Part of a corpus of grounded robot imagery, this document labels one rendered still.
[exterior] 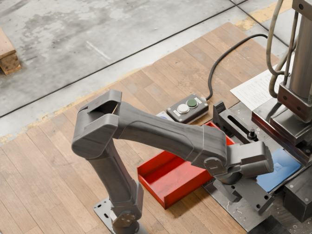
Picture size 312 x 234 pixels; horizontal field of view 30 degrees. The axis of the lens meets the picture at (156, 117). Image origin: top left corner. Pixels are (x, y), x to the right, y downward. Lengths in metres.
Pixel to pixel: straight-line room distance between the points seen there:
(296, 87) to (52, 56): 2.22
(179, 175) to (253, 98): 0.35
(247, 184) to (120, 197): 0.28
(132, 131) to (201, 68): 0.74
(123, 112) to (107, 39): 2.23
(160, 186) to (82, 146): 0.43
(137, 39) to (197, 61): 1.49
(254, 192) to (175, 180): 0.34
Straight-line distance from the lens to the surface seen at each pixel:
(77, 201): 1.54
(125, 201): 1.31
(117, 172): 1.24
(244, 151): 1.21
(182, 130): 1.15
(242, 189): 1.27
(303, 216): 1.48
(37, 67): 3.25
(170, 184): 1.54
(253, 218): 1.49
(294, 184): 1.46
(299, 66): 1.20
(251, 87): 1.77
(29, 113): 3.02
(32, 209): 1.55
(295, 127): 1.31
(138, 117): 1.13
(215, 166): 1.18
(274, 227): 1.46
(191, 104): 1.67
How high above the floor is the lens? 2.17
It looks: 48 degrees down
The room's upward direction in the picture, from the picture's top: 4 degrees counter-clockwise
